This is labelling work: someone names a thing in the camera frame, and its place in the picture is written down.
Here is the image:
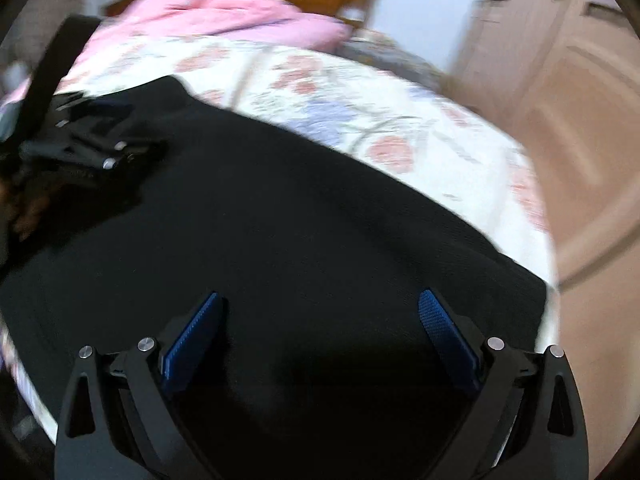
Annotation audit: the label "floral white quilt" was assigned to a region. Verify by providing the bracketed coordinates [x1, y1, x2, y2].
[1, 56, 559, 439]

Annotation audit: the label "wooden wardrobe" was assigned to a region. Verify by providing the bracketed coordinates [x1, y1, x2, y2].
[448, 0, 639, 476]

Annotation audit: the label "pink blanket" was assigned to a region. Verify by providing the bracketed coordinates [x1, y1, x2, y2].
[8, 0, 354, 106]

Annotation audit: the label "grey floral pillow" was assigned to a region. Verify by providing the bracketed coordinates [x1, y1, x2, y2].
[335, 28, 442, 92]

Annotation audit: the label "wooden nightstand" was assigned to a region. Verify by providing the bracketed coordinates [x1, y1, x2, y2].
[102, 0, 136, 18]

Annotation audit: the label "black pants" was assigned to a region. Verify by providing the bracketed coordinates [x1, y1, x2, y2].
[1, 77, 548, 479]

